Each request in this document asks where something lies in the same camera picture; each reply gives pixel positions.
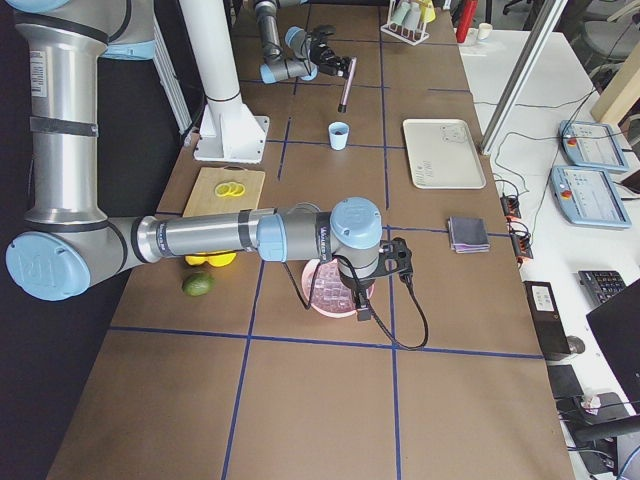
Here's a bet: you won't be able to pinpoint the light blue paper cup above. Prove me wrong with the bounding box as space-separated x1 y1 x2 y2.
328 121 350 151

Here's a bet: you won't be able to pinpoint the orange black usb hub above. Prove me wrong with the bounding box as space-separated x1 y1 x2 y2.
508 221 533 264

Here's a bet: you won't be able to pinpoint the folded grey cloth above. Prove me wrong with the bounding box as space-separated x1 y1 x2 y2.
447 217 490 253

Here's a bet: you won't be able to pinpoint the black keyboard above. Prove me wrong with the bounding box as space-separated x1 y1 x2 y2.
578 270 627 307

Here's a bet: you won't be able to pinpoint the white wire cup rack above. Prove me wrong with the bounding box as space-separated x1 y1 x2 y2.
380 1 430 46

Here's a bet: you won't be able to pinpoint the steel muddler black tip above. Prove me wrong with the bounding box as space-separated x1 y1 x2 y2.
338 57 357 113

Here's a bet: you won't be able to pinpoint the pile of clear ice cubes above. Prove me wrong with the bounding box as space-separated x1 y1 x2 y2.
312 263 355 318

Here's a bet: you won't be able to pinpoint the grey white cup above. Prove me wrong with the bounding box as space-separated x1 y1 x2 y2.
402 2 422 31

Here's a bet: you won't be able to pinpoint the mint green cup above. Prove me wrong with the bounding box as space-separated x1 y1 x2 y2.
389 0 411 26

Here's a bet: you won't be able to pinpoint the small white cup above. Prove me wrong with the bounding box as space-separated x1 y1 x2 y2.
476 22 493 41

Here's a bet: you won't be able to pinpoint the yellow lemon near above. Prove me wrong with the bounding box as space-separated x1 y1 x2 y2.
206 252 237 268

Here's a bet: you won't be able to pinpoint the yellow lemon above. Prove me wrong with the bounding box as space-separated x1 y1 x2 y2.
206 252 237 268
184 254 208 266

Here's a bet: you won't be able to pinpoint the teach pendant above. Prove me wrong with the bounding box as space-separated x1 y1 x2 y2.
559 120 629 174
550 166 631 229

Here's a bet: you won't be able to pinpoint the black box device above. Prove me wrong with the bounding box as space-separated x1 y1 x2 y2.
523 281 571 361

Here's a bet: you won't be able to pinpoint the near teach pendant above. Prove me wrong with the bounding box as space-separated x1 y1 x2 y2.
550 166 631 229

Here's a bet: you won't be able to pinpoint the cream bear tray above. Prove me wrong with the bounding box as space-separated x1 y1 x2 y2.
402 119 486 190

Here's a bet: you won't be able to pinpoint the computer mouse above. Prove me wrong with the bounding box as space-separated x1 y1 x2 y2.
566 335 586 355

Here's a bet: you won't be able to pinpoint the far teach pendant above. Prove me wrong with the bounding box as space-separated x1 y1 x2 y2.
559 120 629 174

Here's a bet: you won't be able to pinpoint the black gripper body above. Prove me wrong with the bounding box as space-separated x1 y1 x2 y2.
339 270 375 300
314 47 345 75

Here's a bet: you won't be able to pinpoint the pink bowl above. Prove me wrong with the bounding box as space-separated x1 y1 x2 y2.
301 259 356 318

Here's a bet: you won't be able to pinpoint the wooden cutting board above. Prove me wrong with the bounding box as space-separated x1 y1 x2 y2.
183 167 265 217

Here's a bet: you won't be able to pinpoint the black monitor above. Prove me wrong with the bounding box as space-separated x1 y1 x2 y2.
587 280 640 402

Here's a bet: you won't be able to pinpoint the lemon slices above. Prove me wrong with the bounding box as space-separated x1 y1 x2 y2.
214 181 246 198

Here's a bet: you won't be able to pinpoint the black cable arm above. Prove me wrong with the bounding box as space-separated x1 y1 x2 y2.
282 254 430 351

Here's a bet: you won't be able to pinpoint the yellow cup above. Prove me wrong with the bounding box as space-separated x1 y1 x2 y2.
418 0 436 24

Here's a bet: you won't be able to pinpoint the aluminium frame post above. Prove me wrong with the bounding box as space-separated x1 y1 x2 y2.
480 0 568 155

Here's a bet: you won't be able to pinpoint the green lime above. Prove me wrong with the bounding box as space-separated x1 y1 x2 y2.
182 272 215 297

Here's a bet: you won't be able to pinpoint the yellow lemon far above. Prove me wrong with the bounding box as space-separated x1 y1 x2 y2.
184 254 208 266

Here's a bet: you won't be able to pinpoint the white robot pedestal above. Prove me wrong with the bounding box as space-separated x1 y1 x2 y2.
180 0 269 164

